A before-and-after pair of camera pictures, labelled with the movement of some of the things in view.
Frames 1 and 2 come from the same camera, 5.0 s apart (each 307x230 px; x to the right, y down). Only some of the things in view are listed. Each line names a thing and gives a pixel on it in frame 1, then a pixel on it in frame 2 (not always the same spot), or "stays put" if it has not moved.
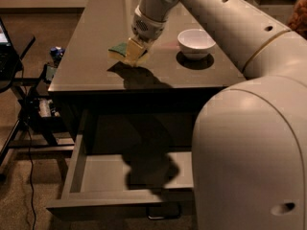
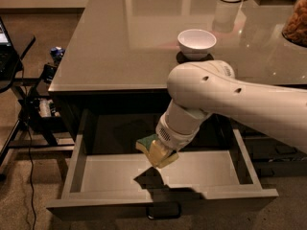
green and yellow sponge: (120, 52) to (144, 145)
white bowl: (196, 43) stays put
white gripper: (146, 27) to (173, 136)
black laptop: (10, 60) stays put
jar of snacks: (297, 18) stays put
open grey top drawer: (129, 162) stays put
